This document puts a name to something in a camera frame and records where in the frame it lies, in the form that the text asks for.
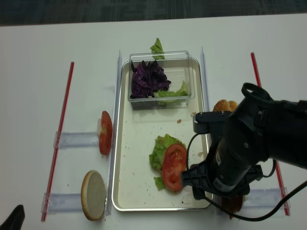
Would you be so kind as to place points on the clear pusher track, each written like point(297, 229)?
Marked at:
point(61, 203)
point(258, 203)
point(75, 140)

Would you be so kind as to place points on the right red strip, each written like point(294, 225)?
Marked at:
point(263, 117)

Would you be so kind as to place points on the black object bottom left corner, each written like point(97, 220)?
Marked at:
point(15, 219)

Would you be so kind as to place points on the left red strip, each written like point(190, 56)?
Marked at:
point(55, 153)

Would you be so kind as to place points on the sesame bun top left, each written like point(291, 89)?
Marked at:
point(221, 106)

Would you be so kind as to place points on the standing tomato slices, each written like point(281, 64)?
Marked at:
point(105, 134)

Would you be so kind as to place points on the tomato slice on sandwich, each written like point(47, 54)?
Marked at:
point(173, 165)

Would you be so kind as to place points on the clear pusher track lower right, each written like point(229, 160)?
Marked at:
point(258, 203)

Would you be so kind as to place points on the clear pusher track upper left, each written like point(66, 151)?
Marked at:
point(75, 140)

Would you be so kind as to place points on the sesame bun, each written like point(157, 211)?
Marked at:
point(221, 106)
point(232, 105)

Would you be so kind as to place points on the lettuce on sandwich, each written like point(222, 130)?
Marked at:
point(156, 158)

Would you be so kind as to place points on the sesame bun top right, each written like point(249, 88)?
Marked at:
point(232, 105)

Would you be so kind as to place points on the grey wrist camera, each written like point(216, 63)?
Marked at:
point(210, 122)

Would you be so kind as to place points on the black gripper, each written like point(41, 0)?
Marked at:
point(227, 171)

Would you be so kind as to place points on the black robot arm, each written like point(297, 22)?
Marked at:
point(259, 129)

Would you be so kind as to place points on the metal baking tray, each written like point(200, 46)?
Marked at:
point(134, 187)

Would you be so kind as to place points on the loose lettuce leaf behind container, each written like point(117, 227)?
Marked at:
point(157, 50)

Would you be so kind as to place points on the clear rail left of tray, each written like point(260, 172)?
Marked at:
point(108, 208)

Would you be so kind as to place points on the red strip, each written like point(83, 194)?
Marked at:
point(55, 153)
point(263, 117)

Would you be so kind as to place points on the standing bun bottom half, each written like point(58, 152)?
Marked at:
point(93, 195)

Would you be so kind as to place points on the clear plastic container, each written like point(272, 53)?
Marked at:
point(177, 66)

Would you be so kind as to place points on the purple cabbage pieces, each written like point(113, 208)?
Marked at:
point(147, 78)

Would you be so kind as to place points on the clear pusher track lower left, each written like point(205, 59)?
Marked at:
point(61, 203)

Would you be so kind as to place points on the round sausage meat slice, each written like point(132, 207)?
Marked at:
point(233, 204)

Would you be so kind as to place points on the lettuce inside container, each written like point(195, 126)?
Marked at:
point(183, 91)

